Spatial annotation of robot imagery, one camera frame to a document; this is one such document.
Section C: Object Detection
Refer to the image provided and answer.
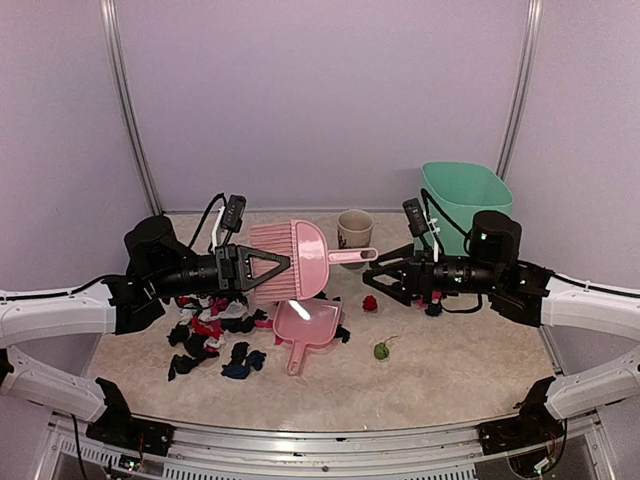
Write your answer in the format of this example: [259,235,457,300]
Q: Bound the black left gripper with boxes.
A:
[150,242,290,299]

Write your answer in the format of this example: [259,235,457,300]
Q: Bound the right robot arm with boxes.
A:
[362,211,639,444]

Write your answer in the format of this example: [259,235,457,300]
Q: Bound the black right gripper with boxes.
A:
[364,243,503,307]

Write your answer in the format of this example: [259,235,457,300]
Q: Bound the pile of paper scraps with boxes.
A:
[168,294,273,358]

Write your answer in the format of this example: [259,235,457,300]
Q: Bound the aluminium front rail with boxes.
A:
[44,399,606,480]

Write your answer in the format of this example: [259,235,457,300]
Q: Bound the black paper scrap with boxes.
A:
[167,354,207,381]

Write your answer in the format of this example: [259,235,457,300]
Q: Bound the right aluminium corner post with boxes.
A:
[495,0,543,182]

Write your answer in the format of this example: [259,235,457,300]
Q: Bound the green paper scrap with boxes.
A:
[373,335,398,362]

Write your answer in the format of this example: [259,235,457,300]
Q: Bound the left aluminium corner post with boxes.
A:
[99,0,163,215]

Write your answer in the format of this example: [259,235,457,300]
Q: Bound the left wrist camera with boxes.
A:
[211,194,247,247]

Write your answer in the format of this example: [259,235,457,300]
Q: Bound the dark blue paper scrap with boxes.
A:
[221,342,267,380]

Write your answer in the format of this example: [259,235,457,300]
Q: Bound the red paper scrap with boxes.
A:
[362,295,378,313]

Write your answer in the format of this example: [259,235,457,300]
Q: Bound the pink and blue scraps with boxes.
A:
[418,292,443,317]

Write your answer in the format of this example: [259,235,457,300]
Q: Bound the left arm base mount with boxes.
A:
[86,377,175,457]

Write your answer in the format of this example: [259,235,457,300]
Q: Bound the mint green waste bin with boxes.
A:
[422,162,513,232]

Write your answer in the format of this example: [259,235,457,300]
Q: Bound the aluminium corner post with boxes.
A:
[495,0,543,182]
[99,0,163,215]

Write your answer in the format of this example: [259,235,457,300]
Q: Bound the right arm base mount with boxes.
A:
[477,377,566,455]

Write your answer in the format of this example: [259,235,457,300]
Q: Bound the beige printed cup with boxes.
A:
[337,209,374,250]

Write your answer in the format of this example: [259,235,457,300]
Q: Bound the pink hand brush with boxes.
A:
[250,220,379,304]

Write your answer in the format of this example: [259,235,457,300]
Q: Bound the pink dustpan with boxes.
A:
[273,298,343,376]

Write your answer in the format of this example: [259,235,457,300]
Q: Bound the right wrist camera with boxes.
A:
[402,198,443,262]

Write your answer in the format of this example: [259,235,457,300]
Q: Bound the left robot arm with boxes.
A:
[1,216,293,445]

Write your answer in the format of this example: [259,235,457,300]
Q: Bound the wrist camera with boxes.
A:
[211,194,247,247]
[402,198,443,262]

